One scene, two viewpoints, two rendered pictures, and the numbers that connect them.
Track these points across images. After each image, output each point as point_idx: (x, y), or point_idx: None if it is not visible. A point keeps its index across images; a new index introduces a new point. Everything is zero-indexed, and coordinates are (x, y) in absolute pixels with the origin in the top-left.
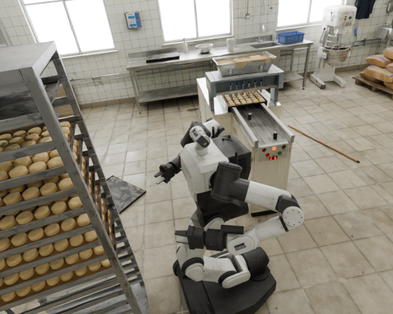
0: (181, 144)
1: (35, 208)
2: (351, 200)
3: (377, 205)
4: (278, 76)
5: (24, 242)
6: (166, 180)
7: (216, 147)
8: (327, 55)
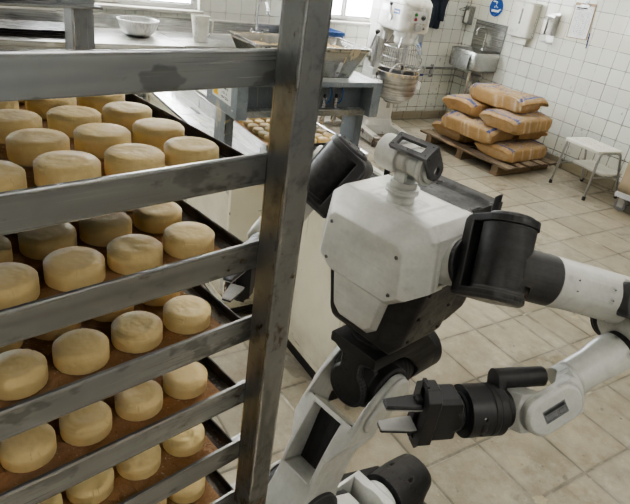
0: None
1: (23, 344)
2: (497, 346)
3: (538, 353)
4: (370, 91)
5: None
6: (243, 294)
7: (421, 191)
8: (384, 83)
